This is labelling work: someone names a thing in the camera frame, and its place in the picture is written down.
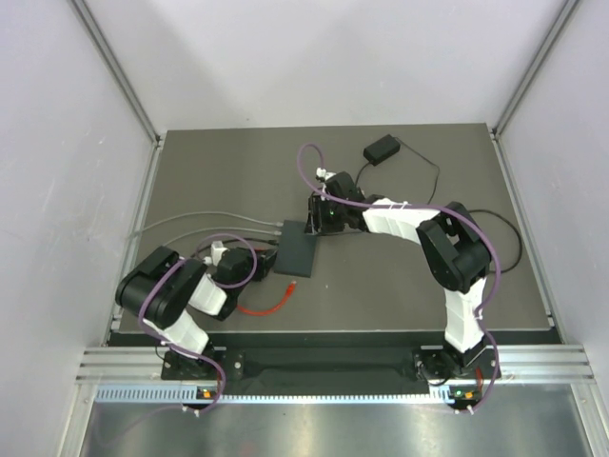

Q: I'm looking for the red ethernet cable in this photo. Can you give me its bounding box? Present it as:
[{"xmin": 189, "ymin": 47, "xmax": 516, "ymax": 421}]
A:
[{"xmin": 236, "ymin": 280, "xmax": 299, "ymax": 317}]

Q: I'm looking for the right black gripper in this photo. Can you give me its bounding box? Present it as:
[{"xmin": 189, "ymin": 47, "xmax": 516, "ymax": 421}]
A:
[{"xmin": 304, "ymin": 195, "xmax": 347, "ymax": 236}]

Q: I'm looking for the grey slotted cable duct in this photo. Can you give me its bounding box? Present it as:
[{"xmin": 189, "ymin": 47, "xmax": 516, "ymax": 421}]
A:
[{"xmin": 95, "ymin": 385, "xmax": 476, "ymax": 405}]

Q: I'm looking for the black power adapter brick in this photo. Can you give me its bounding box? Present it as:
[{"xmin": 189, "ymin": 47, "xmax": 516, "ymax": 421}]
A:
[{"xmin": 363, "ymin": 134, "xmax": 401, "ymax": 167}]

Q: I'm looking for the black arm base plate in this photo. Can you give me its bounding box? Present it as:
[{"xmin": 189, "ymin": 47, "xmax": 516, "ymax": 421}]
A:
[{"xmin": 160, "ymin": 332, "xmax": 503, "ymax": 382}]

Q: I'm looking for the thin black power cord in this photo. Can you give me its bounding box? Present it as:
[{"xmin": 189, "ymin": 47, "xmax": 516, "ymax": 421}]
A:
[{"xmin": 352, "ymin": 140, "xmax": 441, "ymax": 206}]

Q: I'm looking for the black ethernet cable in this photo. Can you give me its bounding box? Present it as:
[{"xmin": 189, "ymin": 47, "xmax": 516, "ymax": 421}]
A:
[{"xmin": 189, "ymin": 209, "xmax": 523, "ymax": 273}]

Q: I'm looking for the black network switch box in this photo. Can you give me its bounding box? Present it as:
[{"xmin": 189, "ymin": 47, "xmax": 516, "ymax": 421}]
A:
[{"xmin": 273, "ymin": 220, "xmax": 318, "ymax": 278}]

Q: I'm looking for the aluminium frame rail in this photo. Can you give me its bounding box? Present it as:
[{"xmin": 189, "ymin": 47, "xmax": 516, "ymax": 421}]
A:
[{"xmin": 76, "ymin": 345, "xmax": 595, "ymax": 384}]

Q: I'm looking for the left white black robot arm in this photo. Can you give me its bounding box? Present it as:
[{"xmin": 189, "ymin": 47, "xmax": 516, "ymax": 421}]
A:
[{"xmin": 115, "ymin": 241, "xmax": 278, "ymax": 378}]

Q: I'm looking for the lower grey ethernet cable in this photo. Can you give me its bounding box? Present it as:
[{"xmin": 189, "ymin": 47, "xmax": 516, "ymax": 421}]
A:
[{"xmin": 124, "ymin": 228, "xmax": 281, "ymax": 275}]

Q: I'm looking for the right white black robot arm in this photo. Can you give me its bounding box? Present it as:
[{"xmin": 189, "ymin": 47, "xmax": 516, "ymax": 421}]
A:
[{"xmin": 305, "ymin": 168, "xmax": 492, "ymax": 378}]

